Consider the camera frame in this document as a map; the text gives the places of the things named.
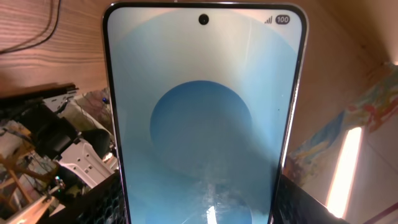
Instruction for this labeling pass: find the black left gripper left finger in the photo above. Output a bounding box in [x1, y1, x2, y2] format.
[40, 173, 127, 224]

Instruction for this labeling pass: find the blue Galaxy smartphone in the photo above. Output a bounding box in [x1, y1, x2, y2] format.
[102, 2, 308, 224]

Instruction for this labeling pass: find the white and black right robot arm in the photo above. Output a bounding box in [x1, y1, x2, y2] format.
[1, 91, 114, 188]

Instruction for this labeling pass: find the black USB charging cable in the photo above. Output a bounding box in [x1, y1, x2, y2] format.
[0, 0, 62, 55]

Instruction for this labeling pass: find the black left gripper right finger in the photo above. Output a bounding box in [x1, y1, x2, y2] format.
[272, 175, 348, 224]

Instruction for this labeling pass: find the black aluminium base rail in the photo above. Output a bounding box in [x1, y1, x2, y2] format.
[1, 83, 79, 109]

